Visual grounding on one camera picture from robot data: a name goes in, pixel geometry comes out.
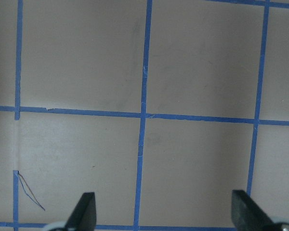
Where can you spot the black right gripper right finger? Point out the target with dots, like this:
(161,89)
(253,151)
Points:
(246,215)

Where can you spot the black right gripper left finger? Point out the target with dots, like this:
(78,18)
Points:
(84,215)

